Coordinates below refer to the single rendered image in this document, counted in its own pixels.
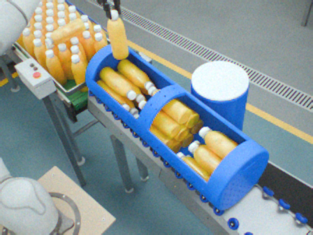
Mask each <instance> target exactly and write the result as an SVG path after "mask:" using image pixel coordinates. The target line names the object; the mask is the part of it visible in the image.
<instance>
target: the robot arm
mask: <svg viewBox="0 0 313 235"><path fill-rule="evenodd" d="M40 2H41V0H0V56H2V54H4V53H5V52H6V51H7V50H8V49H9V48H10V47H11V46H12V45H13V44H14V43H15V42H16V41H17V40H18V38H19V37H20V36H21V33H22V32H23V30H24V29H25V28H26V27H27V25H28V24H29V21H30V20H31V17H32V16H33V14H34V12H35V10H36V9H37V6H38V5H39V3H40ZM96 2H97V3H99V5H101V6H102V5H103V10H104V11H105V13H106V17H108V18H109V20H111V19H112V16H111V10H110V4H109V3H107V0H96ZM113 3H114V5H115V10H116V11H117V12H118V14H119V15H121V10H120V7H119V5H120V0H113ZM0 224H1V225H3V226H4V227H6V228H7V229H8V232H9V233H10V234H12V235H63V234H64V233H65V232H67V231H68V230H69V229H72V228H73V227H74V225H75V223H74V221H73V220H72V219H69V218H68V217H66V216H65V215H64V214H63V213H62V212H61V211H60V210H59V209H58V208H57V207H56V206H55V203H54V202H53V199H52V198H51V196H50V194H49V193H48V191H47V190H46V189H45V188H44V187H43V186H42V185H41V184H40V183H39V182H37V181H36V180H33V179H31V178H25V177H19V178H14V177H13V176H11V175H10V172H9V171H8V169H7V168H6V165H5V164H4V162H3V160H2V158H1V157H0Z"/></svg>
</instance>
